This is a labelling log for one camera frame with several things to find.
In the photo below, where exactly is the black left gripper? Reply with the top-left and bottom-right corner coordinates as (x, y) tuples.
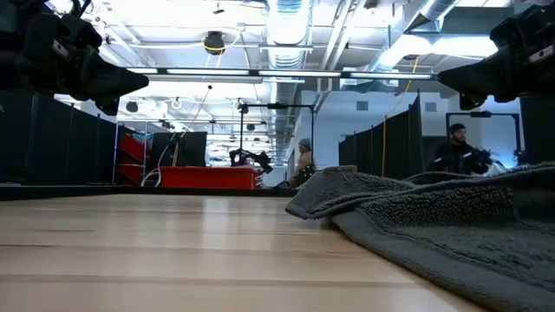
(0, 0), (150, 116)

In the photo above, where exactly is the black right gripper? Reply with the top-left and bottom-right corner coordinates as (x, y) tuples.
(437, 2), (555, 111)

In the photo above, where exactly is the dark grey terry towel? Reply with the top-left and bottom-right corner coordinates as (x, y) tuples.
(284, 162), (555, 312)

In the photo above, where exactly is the red shelf rack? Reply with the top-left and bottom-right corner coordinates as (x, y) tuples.
(113, 123), (152, 186)

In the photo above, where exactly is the person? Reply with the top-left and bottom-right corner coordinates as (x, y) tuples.
(427, 122), (495, 177)
(288, 137), (318, 189)

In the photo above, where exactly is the black fabric partition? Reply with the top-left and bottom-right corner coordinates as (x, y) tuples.
(0, 88), (131, 186)
(337, 93), (447, 179)
(519, 95), (555, 166)

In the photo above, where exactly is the black monitor panel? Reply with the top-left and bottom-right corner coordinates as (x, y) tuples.
(150, 131), (208, 168)

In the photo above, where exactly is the black dome ceiling fixture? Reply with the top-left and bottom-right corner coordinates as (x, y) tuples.
(202, 29), (226, 56)

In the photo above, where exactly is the red plastic bin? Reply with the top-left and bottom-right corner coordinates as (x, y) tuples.
(159, 166), (260, 190)

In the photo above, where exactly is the overhead light bar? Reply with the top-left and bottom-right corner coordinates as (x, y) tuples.
(125, 67), (439, 83)

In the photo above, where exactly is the black gantry frame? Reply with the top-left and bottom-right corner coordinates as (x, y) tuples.
(445, 111), (522, 153)
(238, 102), (317, 174)

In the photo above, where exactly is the white cable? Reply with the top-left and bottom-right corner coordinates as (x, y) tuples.
(140, 86), (213, 188)

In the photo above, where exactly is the silver ventilation duct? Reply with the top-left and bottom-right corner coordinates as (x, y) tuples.
(372, 0), (500, 73)
(264, 0), (314, 166)

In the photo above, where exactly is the black aluminium table frame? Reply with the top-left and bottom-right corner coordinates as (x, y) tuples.
(0, 184), (298, 201)

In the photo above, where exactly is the yellow hanging cable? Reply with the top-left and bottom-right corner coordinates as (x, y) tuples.
(380, 55), (420, 178)

